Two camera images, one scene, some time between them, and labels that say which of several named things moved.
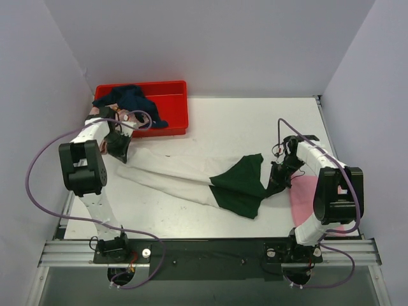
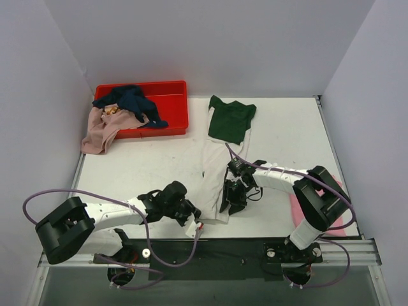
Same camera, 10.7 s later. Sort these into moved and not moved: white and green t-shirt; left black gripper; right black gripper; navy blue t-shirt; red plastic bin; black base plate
Moved: white and green t-shirt; right black gripper; left black gripper
Not moved: navy blue t-shirt; red plastic bin; black base plate
